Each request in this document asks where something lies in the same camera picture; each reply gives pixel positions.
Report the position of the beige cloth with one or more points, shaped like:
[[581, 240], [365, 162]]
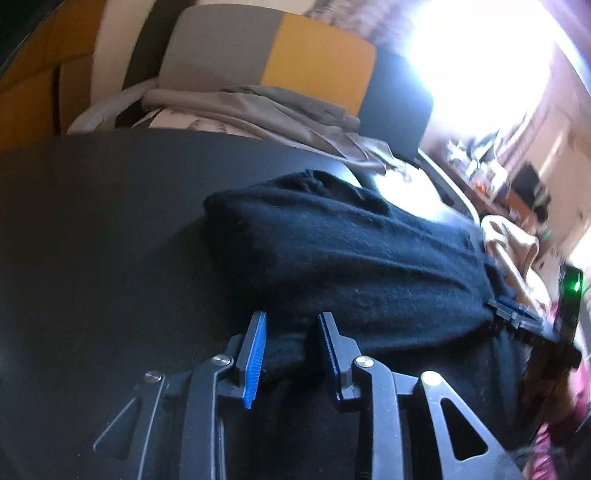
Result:
[[512, 244]]

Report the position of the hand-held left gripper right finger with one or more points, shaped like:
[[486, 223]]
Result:
[[328, 360]]

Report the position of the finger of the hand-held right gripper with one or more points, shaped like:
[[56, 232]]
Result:
[[512, 311]]

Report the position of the pink patterned cloth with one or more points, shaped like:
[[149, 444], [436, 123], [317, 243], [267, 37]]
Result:
[[572, 429]]

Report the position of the black television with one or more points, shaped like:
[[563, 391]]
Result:
[[526, 184]]

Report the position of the black knit sweater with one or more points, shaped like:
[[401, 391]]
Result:
[[351, 258]]

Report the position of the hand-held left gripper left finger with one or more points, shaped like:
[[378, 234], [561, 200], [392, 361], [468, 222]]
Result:
[[253, 364]]

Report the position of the grey hooded garment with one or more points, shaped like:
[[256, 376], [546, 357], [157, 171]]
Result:
[[277, 115]]

